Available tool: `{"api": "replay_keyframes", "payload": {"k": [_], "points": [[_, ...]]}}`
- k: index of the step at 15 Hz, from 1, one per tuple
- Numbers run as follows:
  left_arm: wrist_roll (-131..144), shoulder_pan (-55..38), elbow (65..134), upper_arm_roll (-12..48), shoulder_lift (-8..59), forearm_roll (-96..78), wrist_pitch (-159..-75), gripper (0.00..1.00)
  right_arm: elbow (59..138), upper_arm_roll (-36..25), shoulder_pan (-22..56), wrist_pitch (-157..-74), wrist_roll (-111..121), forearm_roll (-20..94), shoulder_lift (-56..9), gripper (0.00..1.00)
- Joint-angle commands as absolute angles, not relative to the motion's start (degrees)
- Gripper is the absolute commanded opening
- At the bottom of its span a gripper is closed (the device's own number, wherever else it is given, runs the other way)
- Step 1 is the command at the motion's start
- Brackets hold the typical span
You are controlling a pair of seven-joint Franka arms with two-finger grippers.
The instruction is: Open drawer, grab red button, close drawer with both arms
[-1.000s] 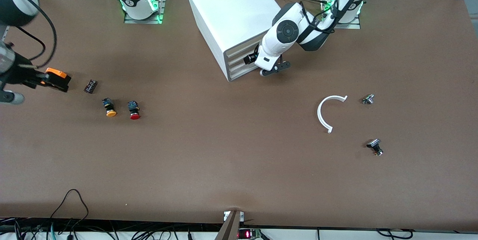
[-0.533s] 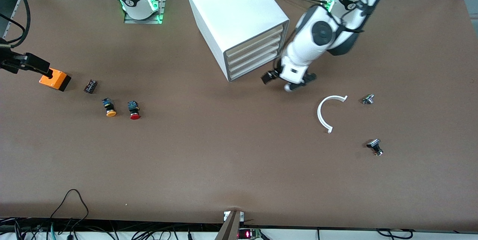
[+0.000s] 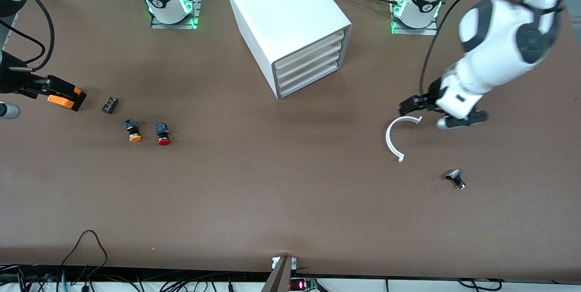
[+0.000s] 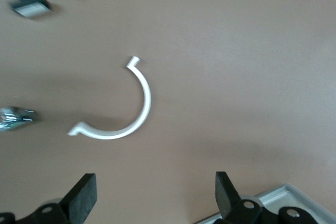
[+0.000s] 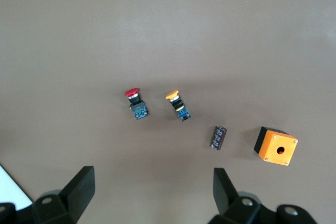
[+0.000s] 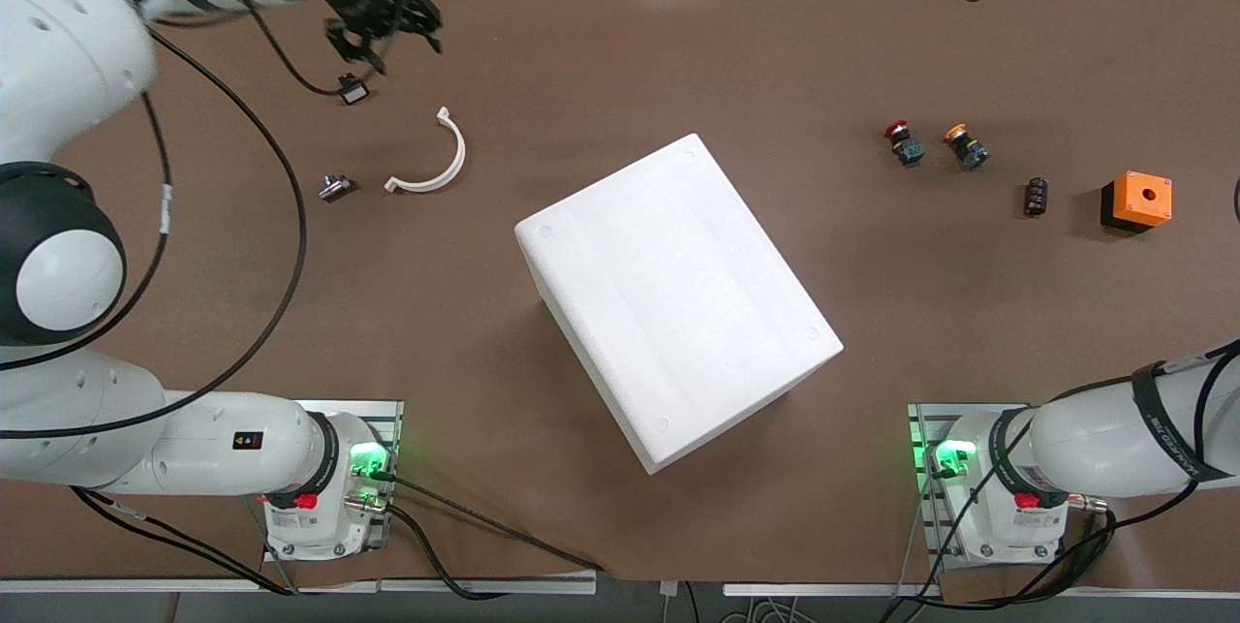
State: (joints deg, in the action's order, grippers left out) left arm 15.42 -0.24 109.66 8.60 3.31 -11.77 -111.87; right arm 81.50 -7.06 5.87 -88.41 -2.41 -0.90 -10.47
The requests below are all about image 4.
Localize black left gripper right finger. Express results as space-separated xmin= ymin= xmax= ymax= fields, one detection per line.
xmin=215 ymin=171 xmax=262 ymax=224

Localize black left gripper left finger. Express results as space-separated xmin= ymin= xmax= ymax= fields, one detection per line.
xmin=26 ymin=173 xmax=98 ymax=224

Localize white pull-out drawer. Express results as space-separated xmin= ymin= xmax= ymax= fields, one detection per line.
xmin=195 ymin=183 xmax=336 ymax=224

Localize white curved plastic clip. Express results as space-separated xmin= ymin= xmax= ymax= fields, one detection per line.
xmin=67 ymin=56 xmax=152 ymax=141

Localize small silver knob switch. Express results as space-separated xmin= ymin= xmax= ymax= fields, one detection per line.
xmin=0 ymin=106 xmax=37 ymax=132

